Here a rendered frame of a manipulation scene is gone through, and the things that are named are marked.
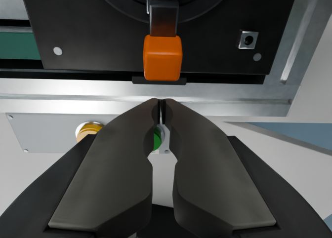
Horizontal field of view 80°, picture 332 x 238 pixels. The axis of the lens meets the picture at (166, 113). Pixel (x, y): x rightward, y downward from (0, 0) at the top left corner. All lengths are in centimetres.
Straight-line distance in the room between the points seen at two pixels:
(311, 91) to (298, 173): 23
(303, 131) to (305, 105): 141
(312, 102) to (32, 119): 45
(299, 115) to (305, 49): 21
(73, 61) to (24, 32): 7
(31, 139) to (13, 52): 12
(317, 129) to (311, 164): 134
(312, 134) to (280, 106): 164
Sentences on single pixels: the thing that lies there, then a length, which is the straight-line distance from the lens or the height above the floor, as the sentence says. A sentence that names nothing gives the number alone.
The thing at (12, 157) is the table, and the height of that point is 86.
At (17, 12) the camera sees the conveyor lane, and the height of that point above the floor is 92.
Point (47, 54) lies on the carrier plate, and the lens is 24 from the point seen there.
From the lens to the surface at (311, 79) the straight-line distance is 43.
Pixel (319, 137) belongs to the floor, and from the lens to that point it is 198.
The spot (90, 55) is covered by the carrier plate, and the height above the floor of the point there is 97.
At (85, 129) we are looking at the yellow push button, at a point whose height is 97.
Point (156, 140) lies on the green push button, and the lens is 26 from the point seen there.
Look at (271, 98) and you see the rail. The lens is 28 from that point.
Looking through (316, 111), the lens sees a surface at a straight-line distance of 48.
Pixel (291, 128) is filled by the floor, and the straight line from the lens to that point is 178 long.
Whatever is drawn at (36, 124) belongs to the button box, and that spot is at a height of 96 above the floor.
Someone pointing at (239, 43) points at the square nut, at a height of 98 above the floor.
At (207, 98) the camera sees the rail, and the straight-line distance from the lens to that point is 26.
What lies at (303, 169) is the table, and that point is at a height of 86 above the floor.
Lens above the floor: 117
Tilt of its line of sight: 57 degrees down
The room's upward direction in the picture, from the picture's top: 177 degrees clockwise
